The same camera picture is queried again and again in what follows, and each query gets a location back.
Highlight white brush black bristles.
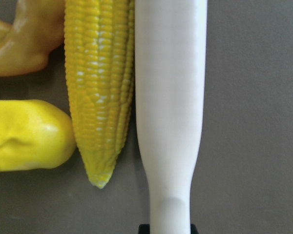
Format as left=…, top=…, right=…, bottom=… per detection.
left=135, top=0, right=208, bottom=234

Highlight yellow corn cob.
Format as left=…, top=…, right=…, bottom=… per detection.
left=64, top=0, right=135, bottom=188

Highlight brown toy ginger root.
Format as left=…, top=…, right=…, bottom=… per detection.
left=0, top=0, right=65, bottom=77

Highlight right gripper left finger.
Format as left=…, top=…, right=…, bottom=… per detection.
left=138, top=224, right=150, bottom=234

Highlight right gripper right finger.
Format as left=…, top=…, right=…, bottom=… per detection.
left=190, top=224, right=199, bottom=234

